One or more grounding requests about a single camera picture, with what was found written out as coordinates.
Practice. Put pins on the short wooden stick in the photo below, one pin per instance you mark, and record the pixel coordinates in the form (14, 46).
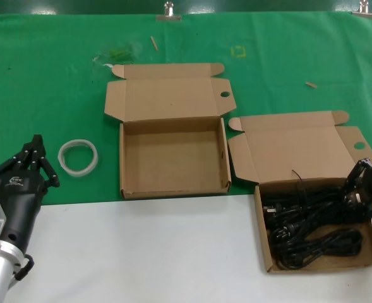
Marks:
(311, 85)

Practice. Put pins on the green table mat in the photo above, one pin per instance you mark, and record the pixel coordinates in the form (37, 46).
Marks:
(31, 94)

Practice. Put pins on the small wooden stick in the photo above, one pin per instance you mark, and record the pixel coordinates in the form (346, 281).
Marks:
(154, 43)

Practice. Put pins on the silver binder clip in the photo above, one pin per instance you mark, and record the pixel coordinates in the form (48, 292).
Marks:
(169, 16)
(364, 13)

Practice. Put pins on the white tape roll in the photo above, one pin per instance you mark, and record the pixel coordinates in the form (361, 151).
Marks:
(92, 161)

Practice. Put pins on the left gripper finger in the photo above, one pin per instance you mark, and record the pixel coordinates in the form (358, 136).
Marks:
(21, 158)
(45, 167)

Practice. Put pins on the clear plastic bag green bits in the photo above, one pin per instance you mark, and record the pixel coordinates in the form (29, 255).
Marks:
(119, 53)

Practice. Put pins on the empty-type cardboard box with lid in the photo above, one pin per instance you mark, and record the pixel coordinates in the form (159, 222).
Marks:
(173, 158)

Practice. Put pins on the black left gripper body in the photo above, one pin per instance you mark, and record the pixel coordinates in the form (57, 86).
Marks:
(21, 195)

